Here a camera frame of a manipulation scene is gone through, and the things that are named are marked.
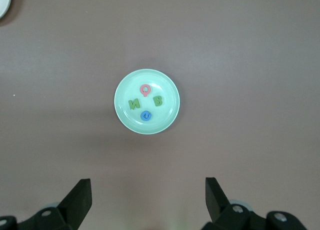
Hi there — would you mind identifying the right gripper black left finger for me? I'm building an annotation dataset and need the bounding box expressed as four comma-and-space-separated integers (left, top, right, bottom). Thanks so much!
0, 178, 92, 230

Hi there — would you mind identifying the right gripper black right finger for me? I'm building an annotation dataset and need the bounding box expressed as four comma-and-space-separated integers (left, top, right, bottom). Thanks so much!
204, 176, 310, 230

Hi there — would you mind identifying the blue foam letter G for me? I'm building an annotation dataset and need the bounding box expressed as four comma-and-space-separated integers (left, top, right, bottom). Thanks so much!
139, 110, 153, 122

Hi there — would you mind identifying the green foam letter N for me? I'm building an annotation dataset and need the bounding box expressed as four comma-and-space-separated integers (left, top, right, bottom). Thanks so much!
128, 99, 141, 111

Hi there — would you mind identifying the green foam letter B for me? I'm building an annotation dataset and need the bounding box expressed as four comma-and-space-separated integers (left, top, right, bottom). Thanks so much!
152, 95, 164, 108

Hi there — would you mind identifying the red foam letter Q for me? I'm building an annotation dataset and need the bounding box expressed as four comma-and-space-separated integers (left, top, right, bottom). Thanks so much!
138, 84, 152, 98

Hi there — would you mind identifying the light green plate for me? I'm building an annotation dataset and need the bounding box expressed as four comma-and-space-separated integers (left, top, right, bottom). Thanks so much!
113, 68, 181, 135

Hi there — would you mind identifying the beige plate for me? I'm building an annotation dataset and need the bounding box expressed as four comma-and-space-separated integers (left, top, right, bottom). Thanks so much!
0, 0, 12, 19

